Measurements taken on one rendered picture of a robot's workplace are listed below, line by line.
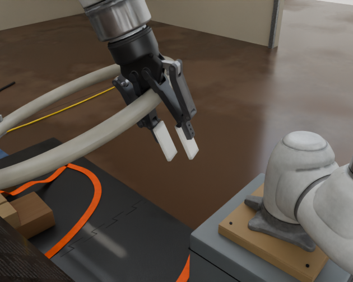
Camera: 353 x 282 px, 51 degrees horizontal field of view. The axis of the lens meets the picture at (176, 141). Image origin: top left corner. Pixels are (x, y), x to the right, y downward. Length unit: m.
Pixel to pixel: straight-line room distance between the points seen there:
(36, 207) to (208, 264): 1.42
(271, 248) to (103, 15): 0.72
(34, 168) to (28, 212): 1.75
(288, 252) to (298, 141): 0.29
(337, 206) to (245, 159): 2.06
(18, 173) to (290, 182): 0.61
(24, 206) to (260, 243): 1.62
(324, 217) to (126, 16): 0.57
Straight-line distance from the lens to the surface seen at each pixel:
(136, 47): 0.58
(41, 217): 2.27
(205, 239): 1.08
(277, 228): 1.06
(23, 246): 1.32
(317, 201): 0.87
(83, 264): 2.11
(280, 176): 0.95
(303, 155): 0.92
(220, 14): 5.86
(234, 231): 1.07
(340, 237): 0.84
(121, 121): 0.57
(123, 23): 0.57
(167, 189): 2.52
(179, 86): 0.59
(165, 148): 0.67
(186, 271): 2.02
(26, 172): 0.58
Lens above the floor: 1.58
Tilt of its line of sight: 31 degrees down
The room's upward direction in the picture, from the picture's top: straight up
